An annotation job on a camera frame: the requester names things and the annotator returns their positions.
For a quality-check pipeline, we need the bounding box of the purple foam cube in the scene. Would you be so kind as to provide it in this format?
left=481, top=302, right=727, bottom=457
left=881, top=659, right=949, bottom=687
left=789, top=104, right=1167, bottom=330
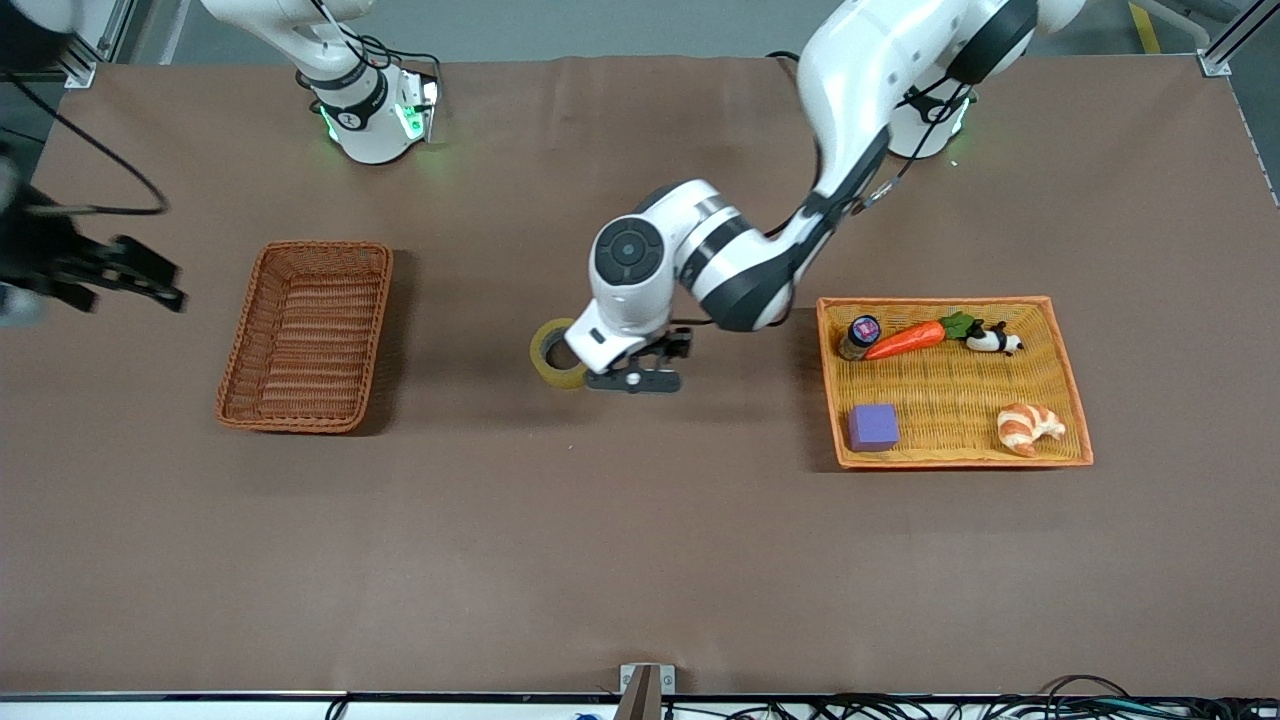
left=848, top=403, right=901, bottom=453

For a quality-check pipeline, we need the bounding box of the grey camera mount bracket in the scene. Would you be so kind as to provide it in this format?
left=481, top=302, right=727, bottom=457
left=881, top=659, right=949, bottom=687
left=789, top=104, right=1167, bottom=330
left=618, top=663, right=676, bottom=720

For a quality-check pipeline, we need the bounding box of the brown wicker basket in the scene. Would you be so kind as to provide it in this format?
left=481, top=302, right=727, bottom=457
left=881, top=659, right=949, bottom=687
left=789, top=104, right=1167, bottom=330
left=215, top=240, right=394, bottom=435

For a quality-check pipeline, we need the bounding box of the small jar purple lid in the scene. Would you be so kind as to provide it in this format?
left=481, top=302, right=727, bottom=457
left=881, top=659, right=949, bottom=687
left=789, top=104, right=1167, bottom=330
left=838, top=315, right=882, bottom=361

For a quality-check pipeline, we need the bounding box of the orange toy carrot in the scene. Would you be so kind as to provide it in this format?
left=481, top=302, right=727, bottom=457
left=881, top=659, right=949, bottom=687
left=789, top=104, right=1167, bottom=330
left=863, top=311, right=981, bottom=362

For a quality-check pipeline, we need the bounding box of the clear yellowish tape roll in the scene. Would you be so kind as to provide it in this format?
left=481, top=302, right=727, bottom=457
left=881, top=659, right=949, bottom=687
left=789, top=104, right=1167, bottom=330
left=529, top=318, right=592, bottom=391

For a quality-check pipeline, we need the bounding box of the aluminium frame profile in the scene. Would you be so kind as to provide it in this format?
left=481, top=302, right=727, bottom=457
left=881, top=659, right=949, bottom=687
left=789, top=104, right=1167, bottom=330
left=55, top=0, right=136, bottom=89
left=1200, top=0, right=1280, bottom=79

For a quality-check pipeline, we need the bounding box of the black cable bundle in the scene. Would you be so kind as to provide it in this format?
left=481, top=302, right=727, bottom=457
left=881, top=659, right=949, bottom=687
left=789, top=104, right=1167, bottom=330
left=660, top=675, right=1280, bottom=720

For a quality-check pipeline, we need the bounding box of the black right base cable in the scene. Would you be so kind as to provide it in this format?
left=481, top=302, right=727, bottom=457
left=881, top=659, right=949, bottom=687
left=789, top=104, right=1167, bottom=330
left=295, top=0, right=443, bottom=96

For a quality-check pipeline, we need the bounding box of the black white panda toy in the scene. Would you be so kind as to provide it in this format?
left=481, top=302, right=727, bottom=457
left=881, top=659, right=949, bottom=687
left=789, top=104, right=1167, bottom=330
left=964, top=320, right=1025, bottom=357

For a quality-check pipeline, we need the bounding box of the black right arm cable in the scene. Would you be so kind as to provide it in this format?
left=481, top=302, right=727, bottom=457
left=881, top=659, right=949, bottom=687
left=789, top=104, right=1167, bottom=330
left=0, top=75, right=169, bottom=217

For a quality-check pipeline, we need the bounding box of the toy croissant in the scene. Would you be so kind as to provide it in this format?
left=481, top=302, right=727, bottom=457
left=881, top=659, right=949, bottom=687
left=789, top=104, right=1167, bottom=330
left=996, top=403, right=1067, bottom=458

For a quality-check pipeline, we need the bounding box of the orange wicker basket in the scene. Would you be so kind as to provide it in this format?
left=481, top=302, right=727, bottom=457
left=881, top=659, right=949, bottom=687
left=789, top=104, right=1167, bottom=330
left=815, top=295, right=1095, bottom=471

